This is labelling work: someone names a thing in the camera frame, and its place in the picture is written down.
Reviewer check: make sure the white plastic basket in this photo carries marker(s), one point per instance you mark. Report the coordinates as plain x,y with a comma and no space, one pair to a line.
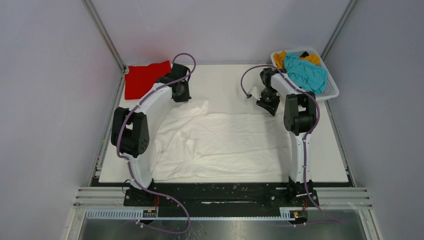
331,91

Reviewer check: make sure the teal t-shirt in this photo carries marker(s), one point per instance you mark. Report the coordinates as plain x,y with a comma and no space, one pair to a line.
306,72

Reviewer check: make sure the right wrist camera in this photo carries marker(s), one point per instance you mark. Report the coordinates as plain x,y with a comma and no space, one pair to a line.
254,93

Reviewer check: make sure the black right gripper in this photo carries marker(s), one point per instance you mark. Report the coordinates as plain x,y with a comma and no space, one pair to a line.
272,107

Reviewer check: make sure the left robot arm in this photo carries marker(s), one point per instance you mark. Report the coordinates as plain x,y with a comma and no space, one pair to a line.
133,128

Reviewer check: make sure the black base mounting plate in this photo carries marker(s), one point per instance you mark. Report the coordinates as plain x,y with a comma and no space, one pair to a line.
221,200

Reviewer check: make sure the folded red t-shirt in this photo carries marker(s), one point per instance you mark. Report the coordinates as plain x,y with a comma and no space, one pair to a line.
140,79

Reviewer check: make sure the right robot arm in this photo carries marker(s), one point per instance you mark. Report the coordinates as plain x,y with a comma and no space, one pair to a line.
300,117

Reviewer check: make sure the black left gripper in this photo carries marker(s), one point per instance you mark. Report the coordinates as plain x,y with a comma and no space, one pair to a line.
186,96

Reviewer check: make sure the white t-shirt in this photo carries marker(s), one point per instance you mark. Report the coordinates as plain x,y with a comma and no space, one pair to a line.
193,143

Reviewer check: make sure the white slotted cable duct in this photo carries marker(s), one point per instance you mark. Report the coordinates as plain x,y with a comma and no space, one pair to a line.
145,215

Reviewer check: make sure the orange t-shirt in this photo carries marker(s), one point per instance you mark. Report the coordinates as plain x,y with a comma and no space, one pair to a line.
279,58

